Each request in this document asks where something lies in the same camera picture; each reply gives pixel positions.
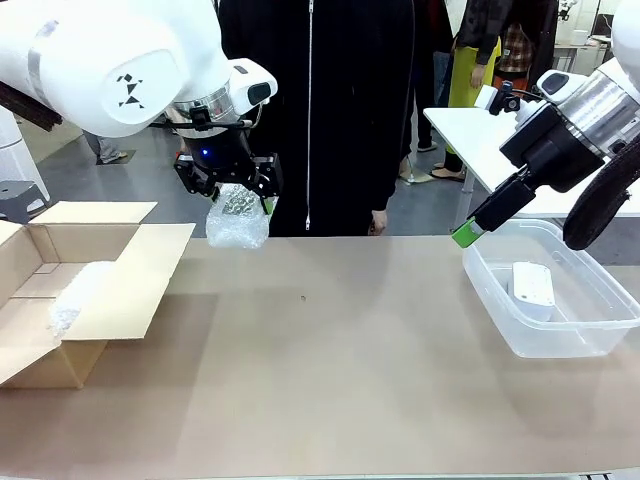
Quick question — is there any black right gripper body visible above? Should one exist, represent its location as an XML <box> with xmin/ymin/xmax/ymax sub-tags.
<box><xmin>499</xmin><ymin>102</ymin><xmax>606</xmax><ymax>194</ymax></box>

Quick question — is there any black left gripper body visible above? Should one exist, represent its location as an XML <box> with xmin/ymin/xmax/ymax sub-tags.
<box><xmin>174</xmin><ymin>127</ymin><xmax>257</xmax><ymax>186</ymax></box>

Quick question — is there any bubble-wrapped clock speckled grey face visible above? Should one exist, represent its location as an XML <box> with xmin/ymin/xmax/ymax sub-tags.
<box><xmin>205</xmin><ymin>182</ymin><xmax>271</xmax><ymax>250</ymax></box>

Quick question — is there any small white box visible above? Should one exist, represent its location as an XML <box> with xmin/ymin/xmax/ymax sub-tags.
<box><xmin>507</xmin><ymin>260</ymin><xmax>556</xmax><ymax>323</ymax></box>

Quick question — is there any bubble-wrapped white clock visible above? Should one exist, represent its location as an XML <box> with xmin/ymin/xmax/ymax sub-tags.
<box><xmin>47</xmin><ymin>259</ymin><xmax>121</xmax><ymax>346</ymax></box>

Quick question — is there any person's left forearm black sleeve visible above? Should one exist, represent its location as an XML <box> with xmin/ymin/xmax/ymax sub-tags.
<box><xmin>372</xmin><ymin>114</ymin><xmax>419</xmax><ymax>214</ymax></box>

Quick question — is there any white background table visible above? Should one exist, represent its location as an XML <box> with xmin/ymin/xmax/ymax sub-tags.
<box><xmin>423</xmin><ymin>107</ymin><xmax>640</xmax><ymax>220</ymax></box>

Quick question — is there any figure in white coat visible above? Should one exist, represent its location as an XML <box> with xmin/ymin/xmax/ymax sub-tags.
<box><xmin>84</xmin><ymin>130</ymin><xmax>130</xmax><ymax>166</ymax></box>

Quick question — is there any person in plaid shirt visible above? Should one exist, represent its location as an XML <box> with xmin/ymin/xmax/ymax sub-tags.
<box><xmin>494</xmin><ymin>0</ymin><xmax>559</xmax><ymax>96</ymax></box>

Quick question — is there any person in yellow dress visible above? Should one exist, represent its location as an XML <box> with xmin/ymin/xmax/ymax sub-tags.
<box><xmin>432</xmin><ymin>0</ymin><xmax>504</xmax><ymax>182</ymax></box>

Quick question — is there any person in black hoodie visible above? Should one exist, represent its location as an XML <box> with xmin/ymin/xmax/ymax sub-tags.
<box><xmin>217</xmin><ymin>0</ymin><xmax>419</xmax><ymax>237</ymax></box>

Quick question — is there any person in blue jeans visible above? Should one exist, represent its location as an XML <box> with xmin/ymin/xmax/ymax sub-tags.
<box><xmin>412</xmin><ymin>0</ymin><xmax>459</xmax><ymax>154</ymax></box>

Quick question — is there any open cardboard box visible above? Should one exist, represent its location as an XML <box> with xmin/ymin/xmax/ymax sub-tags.
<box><xmin>0</xmin><ymin>200</ymin><xmax>197</xmax><ymax>390</ymax></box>

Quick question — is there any clear plastic container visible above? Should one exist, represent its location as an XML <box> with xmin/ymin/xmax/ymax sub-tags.
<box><xmin>462</xmin><ymin>218</ymin><xmax>640</xmax><ymax>359</ymax></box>

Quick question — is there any black ribbed left arm sleeve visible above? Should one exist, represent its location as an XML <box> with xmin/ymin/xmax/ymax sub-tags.
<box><xmin>0</xmin><ymin>80</ymin><xmax>65</xmax><ymax>132</ymax></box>

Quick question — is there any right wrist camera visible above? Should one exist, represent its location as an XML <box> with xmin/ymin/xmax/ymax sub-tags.
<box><xmin>474</xmin><ymin>79</ymin><xmax>524</xmax><ymax>117</ymax></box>

